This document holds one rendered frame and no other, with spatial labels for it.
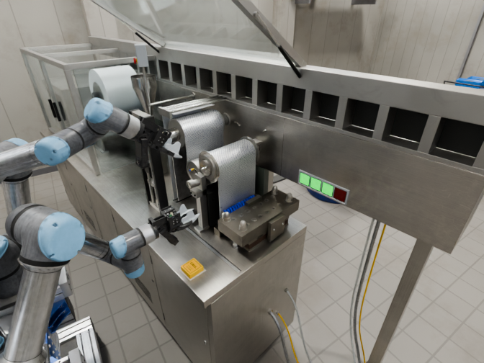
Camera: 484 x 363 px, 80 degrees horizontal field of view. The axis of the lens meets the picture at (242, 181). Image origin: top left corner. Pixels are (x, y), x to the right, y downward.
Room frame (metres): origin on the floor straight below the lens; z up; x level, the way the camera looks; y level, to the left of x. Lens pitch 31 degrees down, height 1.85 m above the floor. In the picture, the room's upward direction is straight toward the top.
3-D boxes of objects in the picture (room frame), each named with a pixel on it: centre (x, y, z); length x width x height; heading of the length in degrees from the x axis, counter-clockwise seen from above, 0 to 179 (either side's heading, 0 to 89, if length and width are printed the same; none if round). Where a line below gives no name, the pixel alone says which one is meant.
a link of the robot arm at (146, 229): (0.86, 0.37, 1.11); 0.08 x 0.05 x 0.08; 43
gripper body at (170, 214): (0.91, 0.31, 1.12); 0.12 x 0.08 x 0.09; 133
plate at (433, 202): (1.92, 0.27, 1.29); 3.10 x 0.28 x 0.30; 43
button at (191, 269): (0.87, 0.21, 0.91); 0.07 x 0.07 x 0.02; 43
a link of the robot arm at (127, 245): (0.80, 0.42, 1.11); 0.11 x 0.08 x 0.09; 133
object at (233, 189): (1.18, 0.02, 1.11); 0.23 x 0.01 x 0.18; 133
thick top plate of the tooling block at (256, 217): (1.12, -0.09, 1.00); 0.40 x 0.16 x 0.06; 133
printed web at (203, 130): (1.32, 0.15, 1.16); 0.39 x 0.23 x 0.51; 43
